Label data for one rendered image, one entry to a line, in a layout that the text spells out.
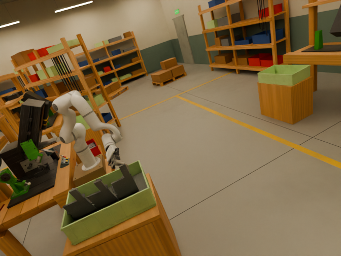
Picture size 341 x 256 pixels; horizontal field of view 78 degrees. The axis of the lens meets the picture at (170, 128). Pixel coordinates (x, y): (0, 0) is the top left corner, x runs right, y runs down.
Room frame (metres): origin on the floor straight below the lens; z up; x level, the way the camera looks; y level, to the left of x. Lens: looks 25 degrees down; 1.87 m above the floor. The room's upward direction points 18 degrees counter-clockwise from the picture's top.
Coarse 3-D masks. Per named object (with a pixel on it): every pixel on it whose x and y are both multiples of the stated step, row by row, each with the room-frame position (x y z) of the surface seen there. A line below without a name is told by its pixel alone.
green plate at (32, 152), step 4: (20, 144) 2.13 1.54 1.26; (24, 144) 2.13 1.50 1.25; (28, 144) 2.14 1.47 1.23; (32, 144) 2.14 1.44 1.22; (24, 148) 2.12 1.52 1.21; (28, 148) 2.12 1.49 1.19; (32, 148) 2.13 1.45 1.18; (36, 148) 2.13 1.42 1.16; (28, 152) 2.11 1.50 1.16; (32, 152) 2.11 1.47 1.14; (36, 152) 2.12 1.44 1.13; (28, 156) 2.09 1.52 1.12; (32, 156) 2.10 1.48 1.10; (36, 156) 2.10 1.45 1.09
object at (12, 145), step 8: (8, 144) 2.37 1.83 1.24; (16, 144) 2.26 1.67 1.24; (8, 152) 2.13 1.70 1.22; (16, 152) 2.14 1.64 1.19; (24, 152) 2.23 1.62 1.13; (8, 160) 2.11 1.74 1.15; (16, 160) 2.13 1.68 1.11; (24, 160) 2.15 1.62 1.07; (16, 168) 2.12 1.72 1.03; (16, 176) 2.11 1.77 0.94; (24, 176) 2.13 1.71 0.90
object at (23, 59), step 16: (48, 48) 5.20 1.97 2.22; (64, 48) 4.82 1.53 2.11; (16, 64) 6.03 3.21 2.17; (32, 64) 5.50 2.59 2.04; (64, 64) 4.90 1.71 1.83; (32, 80) 5.83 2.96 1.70; (48, 80) 5.36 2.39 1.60; (64, 80) 5.04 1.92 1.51; (80, 80) 4.82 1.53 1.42; (48, 96) 5.76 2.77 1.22; (96, 96) 5.08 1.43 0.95; (96, 112) 4.76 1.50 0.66; (112, 112) 5.16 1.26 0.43
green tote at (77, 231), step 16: (112, 176) 1.52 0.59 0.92; (144, 176) 1.31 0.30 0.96; (80, 192) 1.46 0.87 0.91; (144, 192) 1.16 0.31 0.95; (112, 208) 1.12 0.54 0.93; (128, 208) 1.14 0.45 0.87; (144, 208) 1.15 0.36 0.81; (64, 224) 1.11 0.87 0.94; (80, 224) 1.08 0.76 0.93; (96, 224) 1.09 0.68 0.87; (112, 224) 1.11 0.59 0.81; (80, 240) 1.06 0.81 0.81
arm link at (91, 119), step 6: (90, 114) 1.51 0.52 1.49; (90, 120) 1.49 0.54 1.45; (96, 120) 1.50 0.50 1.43; (90, 126) 1.49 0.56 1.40; (96, 126) 1.48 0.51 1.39; (102, 126) 1.49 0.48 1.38; (108, 126) 1.49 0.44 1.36; (114, 126) 1.52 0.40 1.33; (114, 132) 1.49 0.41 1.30; (114, 138) 1.48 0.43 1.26; (120, 138) 1.49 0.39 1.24
